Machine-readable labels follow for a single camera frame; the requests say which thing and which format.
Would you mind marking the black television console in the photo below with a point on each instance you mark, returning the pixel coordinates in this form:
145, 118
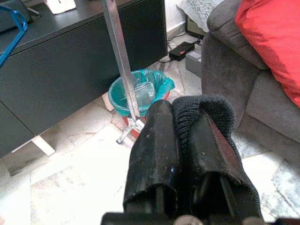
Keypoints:
58, 70

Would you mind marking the blue plastic hanger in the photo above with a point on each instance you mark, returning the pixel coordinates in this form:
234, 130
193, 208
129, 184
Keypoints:
14, 43

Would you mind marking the red bin with teal bag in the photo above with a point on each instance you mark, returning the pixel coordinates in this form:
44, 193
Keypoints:
117, 98

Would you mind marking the black power adapter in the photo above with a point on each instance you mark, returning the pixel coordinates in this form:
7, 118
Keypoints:
181, 50

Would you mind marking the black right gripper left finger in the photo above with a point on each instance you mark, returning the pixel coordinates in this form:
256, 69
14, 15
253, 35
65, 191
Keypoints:
152, 152

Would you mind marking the white tissue box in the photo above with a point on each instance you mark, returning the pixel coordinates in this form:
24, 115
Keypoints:
61, 7

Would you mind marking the red cushion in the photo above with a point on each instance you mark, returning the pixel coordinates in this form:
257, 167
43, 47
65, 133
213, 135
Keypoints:
269, 35

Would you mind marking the dark grey fabric sofa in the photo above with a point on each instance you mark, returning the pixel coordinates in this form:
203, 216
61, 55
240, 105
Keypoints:
225, 70

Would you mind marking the clear plastic container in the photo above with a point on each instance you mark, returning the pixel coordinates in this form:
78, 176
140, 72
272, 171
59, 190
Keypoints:
145, 93

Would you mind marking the silver metal clothes rack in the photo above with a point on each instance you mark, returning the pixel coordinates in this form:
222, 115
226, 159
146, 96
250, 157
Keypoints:
119, 47

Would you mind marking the grey electrical box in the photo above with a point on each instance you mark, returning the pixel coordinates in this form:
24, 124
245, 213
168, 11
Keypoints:
193, 64

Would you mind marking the white lace cloth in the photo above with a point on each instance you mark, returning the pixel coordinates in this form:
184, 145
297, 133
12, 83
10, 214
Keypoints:
199, 11

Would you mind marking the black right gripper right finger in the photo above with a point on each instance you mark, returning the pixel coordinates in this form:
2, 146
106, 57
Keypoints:
206, 152

